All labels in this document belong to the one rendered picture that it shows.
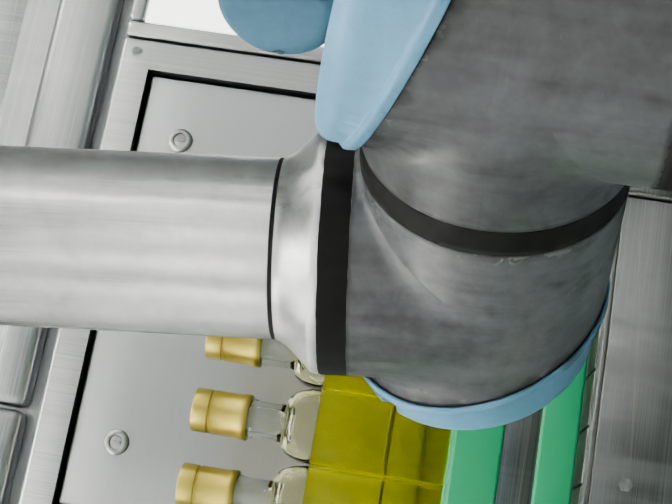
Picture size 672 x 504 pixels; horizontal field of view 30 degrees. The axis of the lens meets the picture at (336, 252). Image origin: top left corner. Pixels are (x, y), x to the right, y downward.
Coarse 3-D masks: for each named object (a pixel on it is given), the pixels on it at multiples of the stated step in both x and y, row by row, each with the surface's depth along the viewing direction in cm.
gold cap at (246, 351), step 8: (208, 336) 97; (216, 336) 97; (208, 344) 97; (216, 344) 97; (224, 344) 97; (232, 344) 97; (240, 344) 97; (248, 344) 97; (256, 344) 97; (208, 352) 97; (216, 352) 97; (224, 352) 97; (232, 352) 97; (240, 352) 97; (248, 352) 97; (256, 352) 97; (224, 360) 98; (232, 360) 98; (240, 360) 97; (248, 360) 97; (256, 360) 97
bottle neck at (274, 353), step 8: (264, 344) 97; (272, 344) 97; (280, 344) 97; (264, 352) 97; (272, 352) 97; (280, 352) 97; (288, 352) 97; (264, 360) 97; (272, 360) 97; (280, 360) 97; (288, 360) 97; (288, 368) 98
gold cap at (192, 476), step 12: (192, 468) 95; (204, 468) 95; (216, 468) 95; (180, 480) 94; (192, 480) 94; (204, 480) 94; (216, 480) 94; (228, 480) 94; (180, 492) 94; (192, 492) 94; (204, 492) 94; (216, 492) 94; (228, 492) 94
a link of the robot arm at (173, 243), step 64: (0, 192) 56; (64, 192) 56; (128, 192) 56; (192, 192) 56; (256, 192) 56; (320, 192) 54; (0, 256) 55; (64, 256) 55; (128, 256) 55; (192, 256) 55; (256, 256) 55; (320, 256) 53; (384, 256) 53; (448, 256) 51; (576, 256) 51; (0, 320) 58; (64, 320) 57; (128, 320) 57; (192, 320) 57; (256, 320) 56; (320, 320) 54; (384, 320) 54; (448, 320) 53; (512, 320) 53; (576, 320) 55; (384, 384) 60; (448, 384) 56; (512, 384) 56
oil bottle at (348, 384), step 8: (296, 360) 96; (296, 368) 96; (304, 368) 95; (296, 376) 96; (304, 376) 95; (312, 376) 95; (320, 376) 95; (328, 376) 95; (336, 376) 95; (344, 376) 95; (352, 376) 94; (304, 384) 97; (312, 384) 95; (320, 384) 95; (328, 384) 95; (336, 384) 95; (344, 384) 94; (352, 384) 94; (360, 384) 94; (368, 384) 94; (344, 392) 95; (352, 392) 95; (360, 392) 95; (368, 392) 94
